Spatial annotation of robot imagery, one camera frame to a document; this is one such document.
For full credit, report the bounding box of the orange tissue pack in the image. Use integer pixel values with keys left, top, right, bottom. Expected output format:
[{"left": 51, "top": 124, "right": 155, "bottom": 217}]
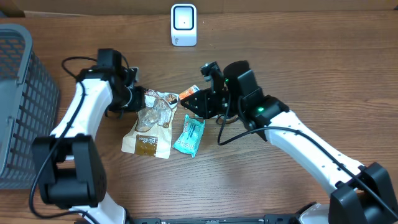
[{"left": 179, "top": 85, "right": 200, "bottom": 100}]

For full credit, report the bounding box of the brown snack bag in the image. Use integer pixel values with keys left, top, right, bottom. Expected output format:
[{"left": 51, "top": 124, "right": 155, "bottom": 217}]
[{"left": 121, "top": 90, "right": 179, "bottom": 159}]

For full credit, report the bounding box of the teal wipes packet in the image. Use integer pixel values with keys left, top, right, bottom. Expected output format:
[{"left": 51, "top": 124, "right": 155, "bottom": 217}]
[{"left": 173, "top": 114, "right": 206, "bottom": 158}]

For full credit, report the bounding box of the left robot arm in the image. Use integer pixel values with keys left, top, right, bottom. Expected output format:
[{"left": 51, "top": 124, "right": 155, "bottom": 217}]
[{"left": 29, "top": 49, "right": 145, "bottom": 223}]

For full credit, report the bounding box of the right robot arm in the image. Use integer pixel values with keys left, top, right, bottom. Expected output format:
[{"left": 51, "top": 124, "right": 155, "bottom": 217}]
[{"left": 181, "top": 60, "right": 397, "bottom": 224}]

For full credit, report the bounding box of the white barcode scanner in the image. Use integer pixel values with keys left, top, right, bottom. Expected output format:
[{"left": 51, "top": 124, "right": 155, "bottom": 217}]
[{"left": 170, "top": 3, "right": 197, "bottom": 47}]

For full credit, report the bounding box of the grey plastic mesh basket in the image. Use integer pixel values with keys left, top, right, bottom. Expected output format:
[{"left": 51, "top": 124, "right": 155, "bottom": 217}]
[{"left": 1, "top": 24, "right": 60, "bottom": 190}]

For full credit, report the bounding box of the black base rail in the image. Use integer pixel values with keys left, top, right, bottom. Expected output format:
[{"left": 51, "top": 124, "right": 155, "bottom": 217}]
[{"left": 131, "top": 214, "right": 299, "bottom": 224}]

